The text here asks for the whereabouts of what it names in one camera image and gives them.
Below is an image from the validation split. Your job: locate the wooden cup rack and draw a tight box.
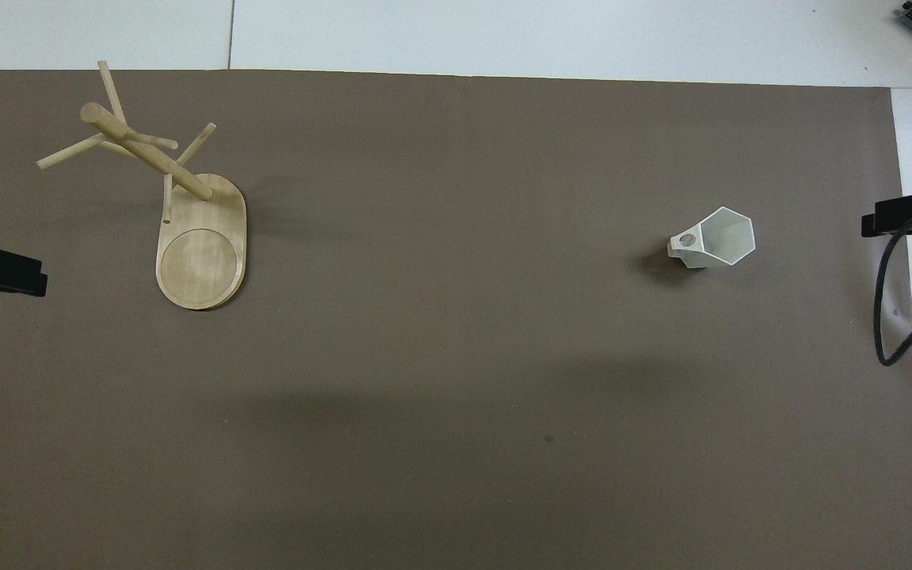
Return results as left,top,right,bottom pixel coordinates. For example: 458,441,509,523
36,60,249,311

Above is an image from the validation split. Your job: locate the white hexagonal cup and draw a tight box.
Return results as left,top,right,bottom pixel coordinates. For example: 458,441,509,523
667,207,757,271

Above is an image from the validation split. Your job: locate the black right clamp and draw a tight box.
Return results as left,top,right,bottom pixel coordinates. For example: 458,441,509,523
861,190,912,243

